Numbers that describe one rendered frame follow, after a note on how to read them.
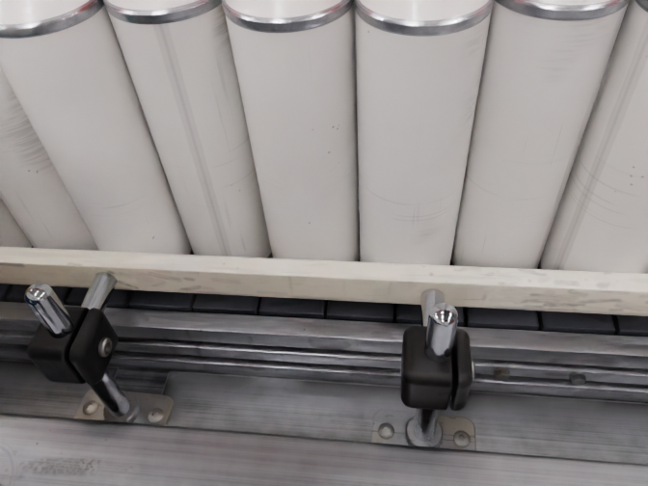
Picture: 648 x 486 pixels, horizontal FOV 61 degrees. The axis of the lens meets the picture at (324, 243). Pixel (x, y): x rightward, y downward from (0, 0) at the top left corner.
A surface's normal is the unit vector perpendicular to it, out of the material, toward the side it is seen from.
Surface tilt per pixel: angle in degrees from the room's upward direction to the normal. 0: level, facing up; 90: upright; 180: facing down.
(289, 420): 0
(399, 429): 0
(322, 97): 90
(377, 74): 90
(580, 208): 90
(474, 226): 90
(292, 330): 0
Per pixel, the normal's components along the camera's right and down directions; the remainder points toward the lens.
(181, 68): 0.18, 0.72
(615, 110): -0.95, 0.26
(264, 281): -0.11, 0.73
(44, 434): -0.06, -0.68
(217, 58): 0.74, 0.46
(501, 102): -0.73, 0.53
